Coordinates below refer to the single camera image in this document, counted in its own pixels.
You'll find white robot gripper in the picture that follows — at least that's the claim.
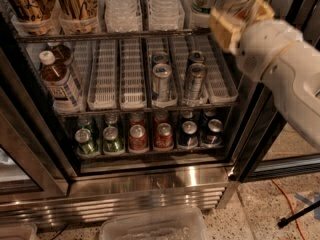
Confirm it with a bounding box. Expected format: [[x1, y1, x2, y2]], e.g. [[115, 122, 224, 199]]
[[209, 0, 303, 82]]

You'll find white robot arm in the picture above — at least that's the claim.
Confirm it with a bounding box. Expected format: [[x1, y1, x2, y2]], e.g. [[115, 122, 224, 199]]
[[209, 0, 320, 149]]

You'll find silver slim can right rear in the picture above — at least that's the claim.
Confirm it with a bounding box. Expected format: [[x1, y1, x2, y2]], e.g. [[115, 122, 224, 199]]
[[187, 50, 206, 66]]

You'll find silver slim can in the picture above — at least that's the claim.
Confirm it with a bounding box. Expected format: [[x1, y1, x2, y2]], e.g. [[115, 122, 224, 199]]
[[152, 63, 172, 102], [187, 50, 206, 66], [184, 63, 207, 100], [151, 51, 169, 66]]

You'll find silver slim can right front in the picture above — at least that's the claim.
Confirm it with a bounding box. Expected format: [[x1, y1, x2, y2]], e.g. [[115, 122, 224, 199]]
[[184, 63, 207, 100]]

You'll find white empty shelf tray right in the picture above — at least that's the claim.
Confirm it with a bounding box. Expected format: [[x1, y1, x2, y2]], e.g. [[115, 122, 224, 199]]
[[194, 35, 238, 104]]

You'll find white empty shelf tray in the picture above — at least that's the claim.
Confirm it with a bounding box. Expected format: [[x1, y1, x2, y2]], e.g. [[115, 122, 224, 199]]
[[87, 40, 118, 110], [194, 35, 238, 104], [120, 39, 147, 110]]

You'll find silver slim can left rear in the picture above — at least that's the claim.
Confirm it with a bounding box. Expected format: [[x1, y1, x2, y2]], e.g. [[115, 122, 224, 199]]
[[151, 51, 169, 66]]

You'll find silver slim can left front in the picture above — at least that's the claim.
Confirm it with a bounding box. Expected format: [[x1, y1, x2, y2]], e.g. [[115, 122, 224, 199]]
[[152, 63, 172, 102]]

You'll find blue soda can front right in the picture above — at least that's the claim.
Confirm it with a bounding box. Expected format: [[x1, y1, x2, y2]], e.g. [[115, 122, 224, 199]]
[[202, 119, 223, 145]]

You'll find blue soda can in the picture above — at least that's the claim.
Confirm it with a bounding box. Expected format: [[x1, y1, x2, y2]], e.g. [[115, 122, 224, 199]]
[[178, 121, 198, 147], [202, 119, 223, 145]]

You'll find white empty shelf tray middle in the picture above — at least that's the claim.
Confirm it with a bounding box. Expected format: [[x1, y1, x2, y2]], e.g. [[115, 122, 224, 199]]
[[120, 39, 147, 110]]

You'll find blue soda can front left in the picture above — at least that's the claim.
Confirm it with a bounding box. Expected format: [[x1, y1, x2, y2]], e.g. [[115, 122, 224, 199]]
[[178, 121, 198, 147]]

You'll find red soda can front right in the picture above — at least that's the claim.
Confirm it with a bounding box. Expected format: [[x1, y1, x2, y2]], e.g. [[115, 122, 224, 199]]
[[155, 123, 173, 149]]

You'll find red soda can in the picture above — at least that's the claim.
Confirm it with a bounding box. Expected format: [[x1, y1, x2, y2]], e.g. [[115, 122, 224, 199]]
[[129, 124, 148, 151], [155, 123, 173, 149]]

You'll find stainless steel fridge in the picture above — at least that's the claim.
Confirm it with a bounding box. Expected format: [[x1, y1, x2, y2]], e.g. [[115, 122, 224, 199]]
[[0, 0, 320, 227]]

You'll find red soda can front left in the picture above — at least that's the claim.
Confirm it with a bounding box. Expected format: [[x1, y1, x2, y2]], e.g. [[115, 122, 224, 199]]
[[129, 124, 148, 151]]

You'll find white empty shelf tray left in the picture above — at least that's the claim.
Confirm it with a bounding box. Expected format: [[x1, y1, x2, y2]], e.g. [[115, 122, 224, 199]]
[[87, 40, 118, 110]]

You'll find brown patterned can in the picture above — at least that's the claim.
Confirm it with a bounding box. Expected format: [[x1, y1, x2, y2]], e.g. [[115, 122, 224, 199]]
[[8, 0, 56, 22], [58, 0, 98, 20]]

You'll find green soda can front right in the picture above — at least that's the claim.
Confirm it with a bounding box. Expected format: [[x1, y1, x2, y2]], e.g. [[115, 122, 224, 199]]
[[103, 126, 124, 155]]

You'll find green soda can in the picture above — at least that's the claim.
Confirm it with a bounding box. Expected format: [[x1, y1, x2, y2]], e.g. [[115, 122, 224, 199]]
[[103, 126, 124, 155], [75, 128, 98, 155]]

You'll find green soda can front left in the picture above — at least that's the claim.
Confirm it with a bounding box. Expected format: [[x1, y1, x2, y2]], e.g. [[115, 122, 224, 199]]
[[75, 128, 98, 155]]

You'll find brown patterned can far left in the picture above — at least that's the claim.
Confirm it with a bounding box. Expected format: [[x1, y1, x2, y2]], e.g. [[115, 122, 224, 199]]
[[8, 0, 56, 22]]

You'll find clear water bottle right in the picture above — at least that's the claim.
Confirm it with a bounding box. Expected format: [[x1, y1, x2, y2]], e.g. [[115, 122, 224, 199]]
[[149, 0, 183, 31]]

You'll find clear water bottle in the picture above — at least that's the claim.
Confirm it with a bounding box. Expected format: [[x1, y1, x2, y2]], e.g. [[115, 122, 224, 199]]
[[104, 0, 142, 32], [149, 0, 183, 31]]

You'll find clear water bottle left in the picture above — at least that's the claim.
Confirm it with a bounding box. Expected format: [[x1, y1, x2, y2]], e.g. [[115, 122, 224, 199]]
[[104, 0, 142, 32]]

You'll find brown tea bottle rear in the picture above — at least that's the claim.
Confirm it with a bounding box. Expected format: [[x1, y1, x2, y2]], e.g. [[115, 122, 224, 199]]
[[48, 42, 83, 85]]

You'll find brown tea bottle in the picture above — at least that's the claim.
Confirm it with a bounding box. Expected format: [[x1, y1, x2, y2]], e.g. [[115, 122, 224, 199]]
[[48, 42, 83, 85], [39, 50, 80, 111]]

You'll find brown tea bottle front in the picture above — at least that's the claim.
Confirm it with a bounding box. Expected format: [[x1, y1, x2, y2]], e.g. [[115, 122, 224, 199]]
[[39, 50, 80, 111]]

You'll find black tripod leg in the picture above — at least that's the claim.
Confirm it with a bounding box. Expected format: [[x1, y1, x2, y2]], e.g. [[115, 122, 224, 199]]
[[277, 200, 320, 228]]

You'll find clear plastic bin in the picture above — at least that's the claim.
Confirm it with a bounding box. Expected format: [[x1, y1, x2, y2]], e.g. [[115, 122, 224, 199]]
[[99, 206, 209, 240]]

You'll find clear plastic bin corner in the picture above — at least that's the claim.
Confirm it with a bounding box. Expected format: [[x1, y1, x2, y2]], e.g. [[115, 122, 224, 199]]
[[0, 224, 39, 240]]

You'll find orange cable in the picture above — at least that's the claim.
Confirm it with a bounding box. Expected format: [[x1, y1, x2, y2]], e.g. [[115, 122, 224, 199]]
[[270, 178, 308, 240]]

